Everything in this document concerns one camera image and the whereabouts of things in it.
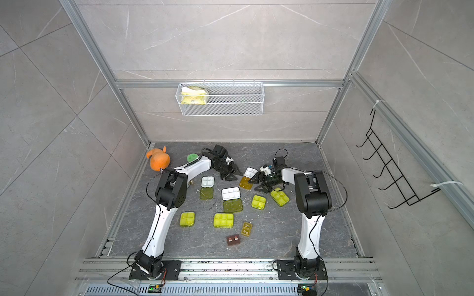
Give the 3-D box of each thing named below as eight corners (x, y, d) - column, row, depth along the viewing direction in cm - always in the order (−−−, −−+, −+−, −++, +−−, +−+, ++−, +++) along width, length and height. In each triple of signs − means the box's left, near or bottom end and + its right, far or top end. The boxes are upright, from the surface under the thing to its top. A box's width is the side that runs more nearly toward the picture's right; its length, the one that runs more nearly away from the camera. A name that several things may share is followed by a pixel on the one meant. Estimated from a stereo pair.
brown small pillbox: (226, 245, 82) (226, 244, 80) (227, 236, 84) (226, 235, 83) (240, 245, 82) (240, 244, 80) (240, 236, 84) (240, 235, 83)
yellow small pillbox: (240, 235, 85) (240, 233, 83) (243, 222, 88) (243, 220, 86) (249, 237, 84) (249, 235, 82) (252, 224, 88) (252, 223, 86)
